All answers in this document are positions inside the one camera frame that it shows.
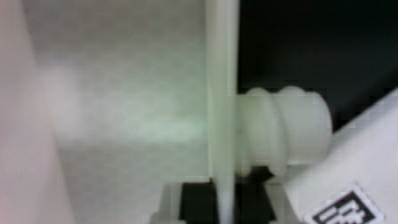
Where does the gripper right finger with black tip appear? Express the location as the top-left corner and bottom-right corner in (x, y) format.
(235, 168), (277, 224)

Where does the gripper left finger with black tip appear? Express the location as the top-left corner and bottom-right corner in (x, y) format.
(147, 181), (222, 224)

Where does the white cabinet door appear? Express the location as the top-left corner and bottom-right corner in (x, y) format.
(284, 88), (398, 224)

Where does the white cabinet body box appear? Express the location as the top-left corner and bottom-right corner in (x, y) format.
(0, 0), (334, 224)

